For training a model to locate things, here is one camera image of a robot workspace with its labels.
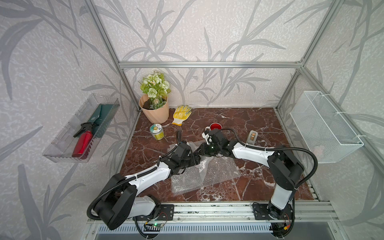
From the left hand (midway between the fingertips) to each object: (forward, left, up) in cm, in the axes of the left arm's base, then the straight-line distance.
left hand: (197, 159), depth 86 cm
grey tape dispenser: (+17, -36, -2) cm, 40 cm away
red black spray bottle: (-3, +47, +28) cm, 55 cm away
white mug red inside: (+24, -11, +1) cm, 27 cm away
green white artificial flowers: (+39, +26, +20) cm, 51 cm away
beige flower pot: (+30, +30, +4) cm, 43 cm away
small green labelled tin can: (+18, +27, +2) cm, 32 cm away
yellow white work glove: (+41, +13, -5) cm, 43 cm away
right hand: (+3, +1, +3) cm, 5 cm away
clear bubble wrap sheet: (-7, -6, -1) cm, 9 cm away
